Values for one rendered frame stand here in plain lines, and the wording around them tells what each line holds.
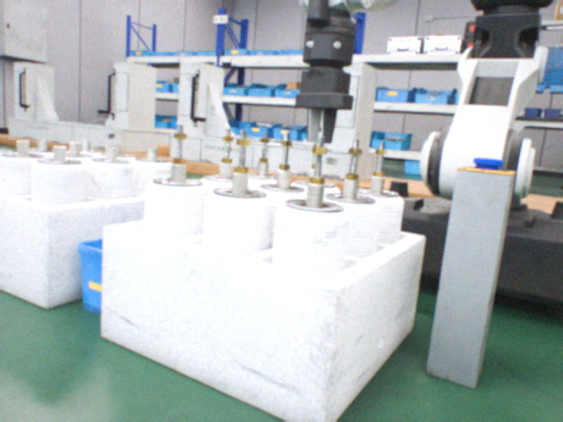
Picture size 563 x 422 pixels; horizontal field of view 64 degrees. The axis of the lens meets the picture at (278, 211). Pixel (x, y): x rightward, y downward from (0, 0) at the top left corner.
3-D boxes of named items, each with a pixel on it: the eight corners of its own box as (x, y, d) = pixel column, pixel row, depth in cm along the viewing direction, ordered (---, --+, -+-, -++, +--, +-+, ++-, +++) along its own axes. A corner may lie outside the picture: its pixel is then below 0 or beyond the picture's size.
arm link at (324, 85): (366, 111, 80) (374, 40, 77) (328, 105, 73) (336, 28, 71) (316, 110, 89) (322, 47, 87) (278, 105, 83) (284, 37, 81)
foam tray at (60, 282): (90, 236, 131) (91, 174, 128) (193, 264, 113) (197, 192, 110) (-64, 263, 98) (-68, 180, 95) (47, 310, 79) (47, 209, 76)
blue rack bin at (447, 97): (422, 107, 549) (425, 90, 546) (456, 109, 530) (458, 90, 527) (412, 104, 507) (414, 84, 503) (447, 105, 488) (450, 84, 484)
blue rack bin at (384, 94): (386, 105, 570) (388, 89, 566) (417, 107, 552) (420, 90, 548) (374, 102, 527) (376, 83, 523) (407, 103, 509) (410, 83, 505)
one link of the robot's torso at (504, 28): (481, 83, 131) (490, 18, 125) (532, 84, 124) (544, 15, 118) (465, 91, 108) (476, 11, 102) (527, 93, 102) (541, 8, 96)
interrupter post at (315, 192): (322, 208, 59) (325, 183, 58) (324, 211, 57) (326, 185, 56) (303, 207, 59) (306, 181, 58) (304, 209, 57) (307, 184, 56)
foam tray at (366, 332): (244, 280, 104) (250, 203, 101) (413, 329, 85) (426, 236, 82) (99, 337, 71) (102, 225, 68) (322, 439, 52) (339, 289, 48)
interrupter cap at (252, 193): (230, 190, 69) (230, 185, 68) (274, 197, 66) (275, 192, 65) (201, 194, 62) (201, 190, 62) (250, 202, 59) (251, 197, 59)
